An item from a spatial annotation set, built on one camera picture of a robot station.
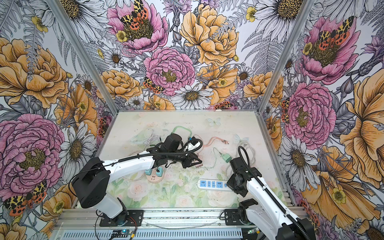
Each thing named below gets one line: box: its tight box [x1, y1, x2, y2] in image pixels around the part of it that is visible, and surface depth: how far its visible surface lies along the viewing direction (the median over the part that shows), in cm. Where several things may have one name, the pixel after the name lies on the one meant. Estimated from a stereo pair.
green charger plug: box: [221, 153, 232, 163], surface depth 96 cm
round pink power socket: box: [146, 168, 165, 184], surface depth 87 cm
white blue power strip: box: [197, 179, 233, 192], surface depth 84 cm
